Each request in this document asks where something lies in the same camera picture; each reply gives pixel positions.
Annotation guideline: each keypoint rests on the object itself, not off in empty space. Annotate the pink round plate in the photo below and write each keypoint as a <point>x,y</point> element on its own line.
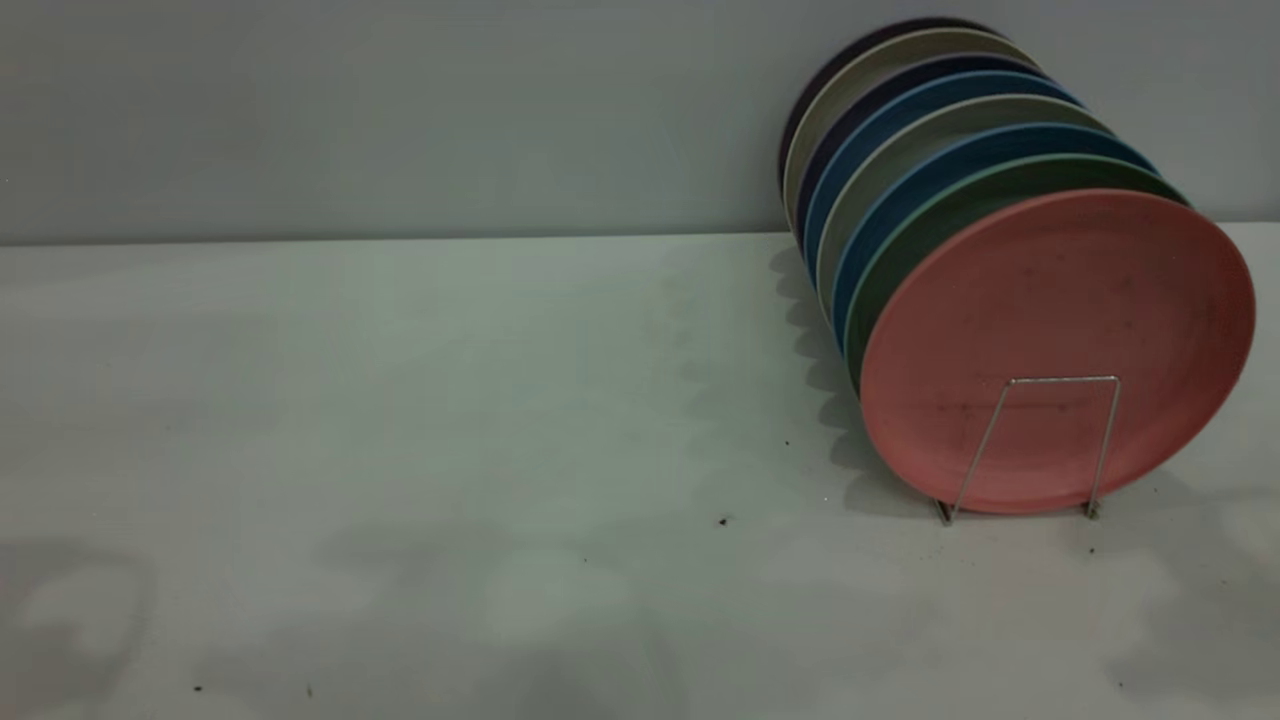
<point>1060,330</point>

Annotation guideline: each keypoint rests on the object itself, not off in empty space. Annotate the beige round plate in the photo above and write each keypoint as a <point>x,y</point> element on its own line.
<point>818,112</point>
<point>862,185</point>

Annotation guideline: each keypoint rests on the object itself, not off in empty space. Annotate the blue round plate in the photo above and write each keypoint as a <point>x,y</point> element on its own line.
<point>890,205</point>
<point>845,160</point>

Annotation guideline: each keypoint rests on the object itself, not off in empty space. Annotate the dark purple round plate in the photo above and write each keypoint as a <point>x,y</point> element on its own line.
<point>812,85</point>
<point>828,140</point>

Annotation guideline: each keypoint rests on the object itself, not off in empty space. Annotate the green round plate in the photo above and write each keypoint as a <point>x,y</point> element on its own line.
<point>920,235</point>

